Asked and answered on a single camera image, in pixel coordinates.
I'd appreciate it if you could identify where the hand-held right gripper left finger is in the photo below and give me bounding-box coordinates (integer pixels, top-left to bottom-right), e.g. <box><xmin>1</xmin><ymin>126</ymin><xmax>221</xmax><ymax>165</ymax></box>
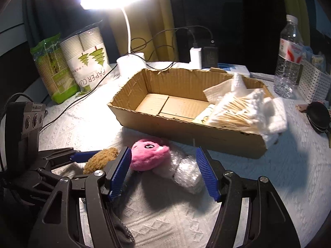
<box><xmin>28</xmin><ymin>146</ymin><xmax>133</xmax><ymax>248</ymax></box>

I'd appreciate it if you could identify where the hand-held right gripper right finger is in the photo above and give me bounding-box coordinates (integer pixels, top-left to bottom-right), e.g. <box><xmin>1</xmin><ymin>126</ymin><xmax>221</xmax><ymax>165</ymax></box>
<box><xmin>195</xmin><ymin>146</ymin><xmax>302</xmax><ymax>248</ymax></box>

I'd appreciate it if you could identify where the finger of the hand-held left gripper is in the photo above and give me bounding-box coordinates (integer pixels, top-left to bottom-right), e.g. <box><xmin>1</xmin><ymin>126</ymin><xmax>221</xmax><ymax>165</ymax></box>
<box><xmin>24</xmin><ymin>167</ymin><xmax>90</xmax><ymax>188</ymax></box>
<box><xmin>38</xmin><ymin>147</ymin><xmax>101</xmax><ymax>169</ymax></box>

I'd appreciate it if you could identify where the brown plush toy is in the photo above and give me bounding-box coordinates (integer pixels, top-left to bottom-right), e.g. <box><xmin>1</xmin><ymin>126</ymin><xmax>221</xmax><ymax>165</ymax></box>
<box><xmin>83</xmin><ymin>147</ymin><xmax>120</xmax><ymax>175</ymax></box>

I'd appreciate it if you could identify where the bubble wrap roll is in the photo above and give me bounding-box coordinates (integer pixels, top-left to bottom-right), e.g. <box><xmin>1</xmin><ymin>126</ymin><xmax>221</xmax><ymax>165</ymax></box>
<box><xmin>152</xmin><ymin>151</ymin><xmax>205</xmax><ymax>195</ymax></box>

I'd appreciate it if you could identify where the pink plush toy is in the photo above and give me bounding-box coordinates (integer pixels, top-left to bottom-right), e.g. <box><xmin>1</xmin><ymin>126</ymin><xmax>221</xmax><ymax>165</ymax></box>
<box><xmin>130</xmin><ymin>139</ymin><xmax>171</xmax><ymax>171</ymax></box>

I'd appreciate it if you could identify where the cardboard box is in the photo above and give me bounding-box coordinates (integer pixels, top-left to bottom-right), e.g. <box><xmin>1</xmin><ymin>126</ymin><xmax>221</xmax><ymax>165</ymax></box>
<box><xmin>107</xmin><ymin>67</ymin><xmax>276</xmax><ymax>160</ymax></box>

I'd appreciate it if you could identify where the white knitted tablecloth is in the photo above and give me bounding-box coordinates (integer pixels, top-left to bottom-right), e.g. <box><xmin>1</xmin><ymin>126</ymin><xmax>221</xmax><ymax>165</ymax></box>
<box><xmin>20</xmin><ymin>61</ymin><xmax>331</xmax><ymax>248</ymax></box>

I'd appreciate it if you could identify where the pack of cotton swabs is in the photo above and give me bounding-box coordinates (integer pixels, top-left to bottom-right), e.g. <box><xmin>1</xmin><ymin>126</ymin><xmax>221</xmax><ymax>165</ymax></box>
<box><xmin>194</xmin><ymin>90</ymin><xmax>262</xmax><ymax>133</ymax></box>

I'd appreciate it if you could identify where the green paper cup pack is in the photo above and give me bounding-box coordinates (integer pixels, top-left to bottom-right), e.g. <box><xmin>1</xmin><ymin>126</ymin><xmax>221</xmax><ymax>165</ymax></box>
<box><xmin>30</xmin><ymin>33</ymin><xmax>81</xmax><ymax>104</ymax></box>

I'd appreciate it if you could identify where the white paper napkin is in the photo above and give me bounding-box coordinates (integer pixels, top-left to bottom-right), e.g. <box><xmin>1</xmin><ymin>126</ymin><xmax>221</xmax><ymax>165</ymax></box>
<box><xmin>203</xmin><ymin>79</ymin><xmax>238</xmax><ymax>104</ymax></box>

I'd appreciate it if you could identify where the white paper cup pack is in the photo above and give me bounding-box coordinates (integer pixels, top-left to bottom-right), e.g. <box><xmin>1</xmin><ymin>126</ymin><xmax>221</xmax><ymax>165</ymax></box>
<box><xmin>60</xmin><ymin>25</ymin><xmax>113</xmax><ymax>95</ymax></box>

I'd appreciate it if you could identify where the white desk lamp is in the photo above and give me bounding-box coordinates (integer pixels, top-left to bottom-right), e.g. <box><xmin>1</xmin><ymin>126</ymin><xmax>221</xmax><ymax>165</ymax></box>
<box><xmin>80</xmin><ymin>0</ymin><xmax>157</xmax><ymax>77</ymax></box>

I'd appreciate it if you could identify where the blue and white flat box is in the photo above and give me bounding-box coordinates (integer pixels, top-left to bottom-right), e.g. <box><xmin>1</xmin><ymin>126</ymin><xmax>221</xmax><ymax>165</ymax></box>
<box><xmin>202</xmin><ymin>63</ymin><xmax>250</xmax><ymax>78</ymax></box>

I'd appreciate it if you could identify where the white charger plug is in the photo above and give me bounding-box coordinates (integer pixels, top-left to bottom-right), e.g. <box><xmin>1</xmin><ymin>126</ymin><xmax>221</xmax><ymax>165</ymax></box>
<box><xmin>190</xmin><ymin>47</ymin><xmax>203</xmax><ymax>69</ymax></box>

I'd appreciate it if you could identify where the black power adapter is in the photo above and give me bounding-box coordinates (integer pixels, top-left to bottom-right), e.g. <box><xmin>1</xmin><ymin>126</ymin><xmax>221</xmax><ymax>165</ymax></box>
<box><xmin>202</xmin><ymin>45</ymin><xmax>219</xmax><ymax>69</ymax></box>

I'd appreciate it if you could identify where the black round pouch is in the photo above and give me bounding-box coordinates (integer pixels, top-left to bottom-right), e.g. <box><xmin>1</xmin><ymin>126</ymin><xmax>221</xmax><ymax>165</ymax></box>
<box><xmin>306</xmin><ymin>101</ymin><xmax>331</xmax><ymax>134</ymax></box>

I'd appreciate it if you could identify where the clear plastic water bottle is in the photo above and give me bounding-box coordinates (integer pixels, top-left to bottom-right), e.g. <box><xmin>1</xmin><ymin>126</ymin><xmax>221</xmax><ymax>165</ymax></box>
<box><xmin>273</xmin><ymin>14</ymin><xmax>305</xmax><ymax>99</ymax></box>

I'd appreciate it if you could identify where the white perforated basket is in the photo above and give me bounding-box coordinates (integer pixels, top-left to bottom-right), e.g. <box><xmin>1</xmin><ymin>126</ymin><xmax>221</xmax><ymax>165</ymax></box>
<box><xmin>297</xmin><ymin>56</ymin><xmax>331</xmax><ymax>104</ymax></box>

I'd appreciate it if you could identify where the yellow curtain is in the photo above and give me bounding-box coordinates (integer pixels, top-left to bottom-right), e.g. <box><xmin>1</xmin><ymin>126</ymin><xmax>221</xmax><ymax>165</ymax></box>
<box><xmin>102</xmin><ymin>0</ymin><xmax>179</xmax><ymax>63</ymax></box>

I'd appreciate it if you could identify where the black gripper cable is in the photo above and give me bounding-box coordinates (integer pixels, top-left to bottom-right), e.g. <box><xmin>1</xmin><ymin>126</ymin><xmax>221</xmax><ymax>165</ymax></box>
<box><xmin>0</xmin><ymin>92</ymin><xmax>35</xmax><ymax>124</ymax></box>

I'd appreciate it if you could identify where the black table cable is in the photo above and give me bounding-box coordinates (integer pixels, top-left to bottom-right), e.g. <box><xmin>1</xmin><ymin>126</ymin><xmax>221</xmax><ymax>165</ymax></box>
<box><xmin>41</xmin><ymin>64</ymin><xmax>118</xmax><ymax>130</ymax></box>

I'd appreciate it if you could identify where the black charger cable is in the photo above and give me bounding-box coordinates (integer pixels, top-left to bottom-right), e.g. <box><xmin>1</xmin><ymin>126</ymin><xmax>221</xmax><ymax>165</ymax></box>
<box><xmin>129</xmin><ymin>25</ymin><xmax>216</xmax><ymax>60</ymax></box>

